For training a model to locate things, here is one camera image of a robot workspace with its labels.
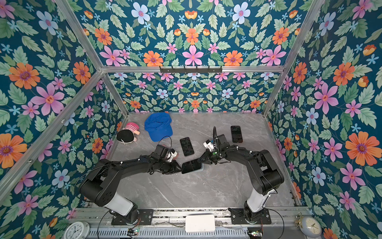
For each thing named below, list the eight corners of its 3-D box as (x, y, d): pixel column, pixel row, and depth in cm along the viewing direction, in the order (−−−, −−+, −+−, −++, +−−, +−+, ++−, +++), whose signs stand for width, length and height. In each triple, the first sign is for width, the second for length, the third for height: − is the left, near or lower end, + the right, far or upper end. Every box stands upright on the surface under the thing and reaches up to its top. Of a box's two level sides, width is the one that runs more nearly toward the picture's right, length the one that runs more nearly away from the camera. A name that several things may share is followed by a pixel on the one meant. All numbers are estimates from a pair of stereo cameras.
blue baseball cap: (140, 141, 106) (139, 138, 103) (148, 115, 122) (147, 112, 119) (171, 141, 106) (170, 138, 103) (175, 115, 122) (174, 112, 119)
